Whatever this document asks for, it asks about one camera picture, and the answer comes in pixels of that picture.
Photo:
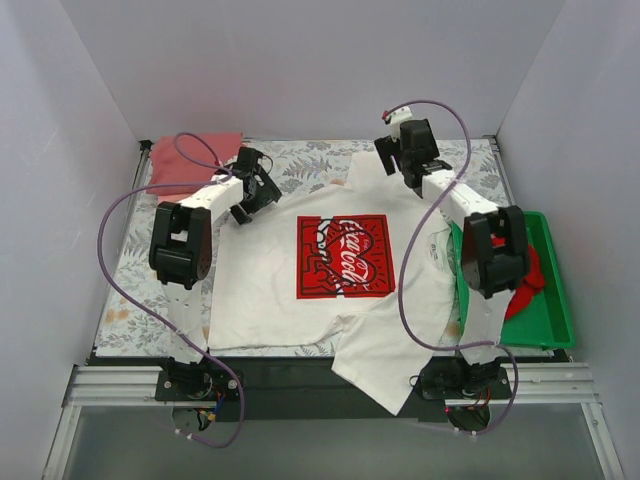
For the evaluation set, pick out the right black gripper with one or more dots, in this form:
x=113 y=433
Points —
x=392 y=151

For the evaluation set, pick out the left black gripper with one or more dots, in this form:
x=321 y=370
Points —
x=261 y=192

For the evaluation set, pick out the white printed t-shirt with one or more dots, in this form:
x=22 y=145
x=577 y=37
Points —
x=365 y=261

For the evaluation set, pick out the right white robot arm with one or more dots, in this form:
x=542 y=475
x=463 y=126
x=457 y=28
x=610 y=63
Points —
x=494 y=256

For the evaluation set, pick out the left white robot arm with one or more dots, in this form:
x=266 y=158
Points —
x=181 y=250

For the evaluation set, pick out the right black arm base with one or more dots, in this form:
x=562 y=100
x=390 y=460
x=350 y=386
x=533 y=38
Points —
x=475 y=385

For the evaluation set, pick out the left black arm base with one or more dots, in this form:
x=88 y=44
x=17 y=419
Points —
x=203 y=385

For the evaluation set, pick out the floral patterned table mat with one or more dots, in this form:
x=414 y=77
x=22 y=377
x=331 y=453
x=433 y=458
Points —
x=299 y=168

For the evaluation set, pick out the folded light peach t-shirt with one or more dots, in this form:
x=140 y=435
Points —
x=176 y=198

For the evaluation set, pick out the folded salmon pink t-shirt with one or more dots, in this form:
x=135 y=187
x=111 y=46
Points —
x=170 y=167

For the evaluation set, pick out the red crumpled t-shirt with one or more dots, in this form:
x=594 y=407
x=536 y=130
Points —
x=531 y=285

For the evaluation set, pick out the green plastic tray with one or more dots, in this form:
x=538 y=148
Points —
x=546 y=323

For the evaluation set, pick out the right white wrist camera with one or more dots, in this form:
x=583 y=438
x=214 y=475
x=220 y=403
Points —
x=393 y=119

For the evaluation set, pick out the aluminium frame rail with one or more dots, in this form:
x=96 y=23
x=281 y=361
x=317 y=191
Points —
x=306 y=389

